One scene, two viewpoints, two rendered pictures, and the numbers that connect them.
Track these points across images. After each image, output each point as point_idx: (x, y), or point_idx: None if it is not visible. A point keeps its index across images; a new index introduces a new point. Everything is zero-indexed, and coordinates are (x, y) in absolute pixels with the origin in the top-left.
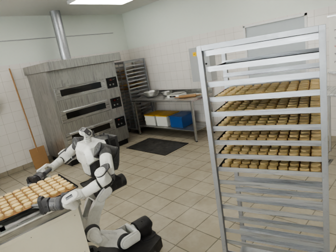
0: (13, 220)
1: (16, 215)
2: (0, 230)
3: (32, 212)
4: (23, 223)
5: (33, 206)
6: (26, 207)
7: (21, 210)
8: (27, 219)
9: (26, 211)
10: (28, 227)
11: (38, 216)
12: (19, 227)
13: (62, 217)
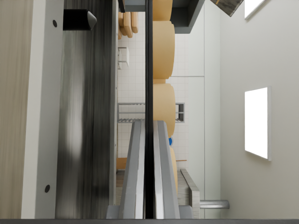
0: (88, 88)
1: (95, 102)
2: (77, 9)
3: (84, 138)
4: (46, 54)
5: (154, 139)
6: (157, 89)
7: (155, 46)
8: (70, 114)
9: (93, 127)
10: (1, 69)
11: (41, 156)
12: (29, 21)
13: None
